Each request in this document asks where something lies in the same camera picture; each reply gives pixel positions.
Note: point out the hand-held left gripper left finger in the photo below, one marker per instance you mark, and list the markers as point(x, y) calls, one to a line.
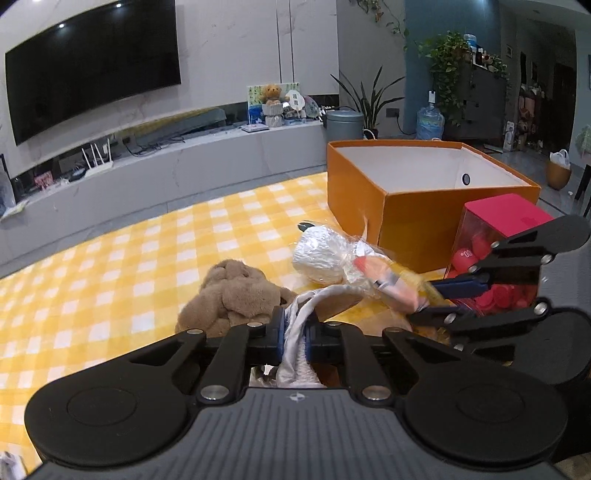
point(221, 360)

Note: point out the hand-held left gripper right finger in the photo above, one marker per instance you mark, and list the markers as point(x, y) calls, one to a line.
point(364, 360)

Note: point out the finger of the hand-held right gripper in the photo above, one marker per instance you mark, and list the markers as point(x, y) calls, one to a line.
point(521, 254)
point(489, 314)

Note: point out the brown plush toy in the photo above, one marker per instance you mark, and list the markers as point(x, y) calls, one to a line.
point(231, 295)

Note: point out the white cloth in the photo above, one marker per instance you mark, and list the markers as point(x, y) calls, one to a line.
point(295, 341)

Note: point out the yellow snack packet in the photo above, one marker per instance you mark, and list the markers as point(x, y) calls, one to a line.
point(388, 281)

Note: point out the clear plastic item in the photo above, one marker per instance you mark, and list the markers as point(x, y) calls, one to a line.
point(318, 251)

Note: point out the orange cardboard box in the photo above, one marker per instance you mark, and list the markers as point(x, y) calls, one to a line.
point(406, 221)

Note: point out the red lidded cube box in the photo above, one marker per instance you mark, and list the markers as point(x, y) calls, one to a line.
point(498, 210)

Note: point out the brown basket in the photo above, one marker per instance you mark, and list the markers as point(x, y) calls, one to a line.
point(558, 177)

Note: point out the white plastic bag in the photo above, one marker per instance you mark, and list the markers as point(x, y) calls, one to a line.
point(559, 158)

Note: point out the white carton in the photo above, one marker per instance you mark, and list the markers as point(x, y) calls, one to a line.
point(509, 136)

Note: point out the yellow checkered mat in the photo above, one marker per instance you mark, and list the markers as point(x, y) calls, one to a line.
point(138, 258)

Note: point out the dark grey cabinet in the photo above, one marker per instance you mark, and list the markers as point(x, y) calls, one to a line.
point(485, 101)

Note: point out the blue water jug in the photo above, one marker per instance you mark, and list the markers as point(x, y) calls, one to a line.
point(430, 124)

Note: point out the white marble tv console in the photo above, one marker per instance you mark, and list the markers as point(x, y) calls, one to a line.
point(184, 170)

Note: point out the trailing pothos plant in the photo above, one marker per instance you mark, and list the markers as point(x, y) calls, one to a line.
point(445, 60)

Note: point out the long leaf potted plant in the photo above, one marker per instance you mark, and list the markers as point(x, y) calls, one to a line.
point(369, 101)

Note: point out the grey trash bin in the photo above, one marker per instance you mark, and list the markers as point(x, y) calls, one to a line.
point(344, 127)

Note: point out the white router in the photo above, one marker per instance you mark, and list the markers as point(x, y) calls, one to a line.
point(99, 168)

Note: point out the flat white box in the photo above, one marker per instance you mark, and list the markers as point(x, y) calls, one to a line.
point(255, 128)

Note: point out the pink photo card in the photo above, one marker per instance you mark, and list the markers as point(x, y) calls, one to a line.
point(44, 180)

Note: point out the patterned round fan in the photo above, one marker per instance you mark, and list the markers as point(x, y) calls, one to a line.
point(312, 105)

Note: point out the green white painting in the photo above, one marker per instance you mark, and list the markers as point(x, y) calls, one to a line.
point(253, 99)

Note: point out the white round hand fan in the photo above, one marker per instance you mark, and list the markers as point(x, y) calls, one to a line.
point(295, 99)

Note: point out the teddy bear bouquet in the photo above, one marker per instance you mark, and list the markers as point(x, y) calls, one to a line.
point(271, 92)

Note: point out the hanging wall vine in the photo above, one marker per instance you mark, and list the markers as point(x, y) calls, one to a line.
point(392, 23)

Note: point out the black wall television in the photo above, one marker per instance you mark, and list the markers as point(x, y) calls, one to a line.
point(92, 64)

